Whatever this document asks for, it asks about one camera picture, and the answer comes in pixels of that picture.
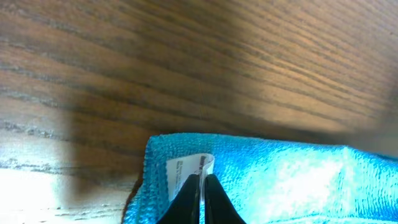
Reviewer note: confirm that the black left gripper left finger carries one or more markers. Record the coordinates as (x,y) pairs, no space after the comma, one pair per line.
(185,208)

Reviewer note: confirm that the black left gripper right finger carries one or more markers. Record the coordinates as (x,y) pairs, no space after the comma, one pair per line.
(218,207)

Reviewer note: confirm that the blue microfiber cloth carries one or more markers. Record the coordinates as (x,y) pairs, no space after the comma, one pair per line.
(270,181)

